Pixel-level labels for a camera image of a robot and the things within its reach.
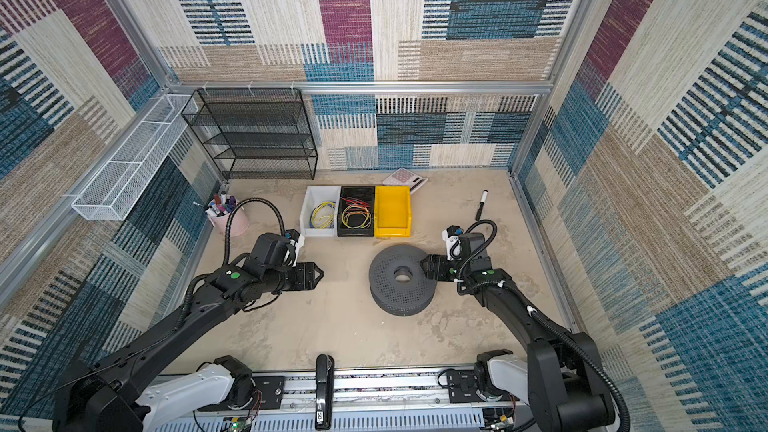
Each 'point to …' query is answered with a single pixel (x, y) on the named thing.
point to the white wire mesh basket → (118, 184)
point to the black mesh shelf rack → (255, 133)
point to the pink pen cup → (218, 211)
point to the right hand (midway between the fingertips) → (433, 267)
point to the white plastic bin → (315, 195)
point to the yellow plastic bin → (392, 211)
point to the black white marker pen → (483, 201)
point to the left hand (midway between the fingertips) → (315, 270)
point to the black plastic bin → (364, 193)
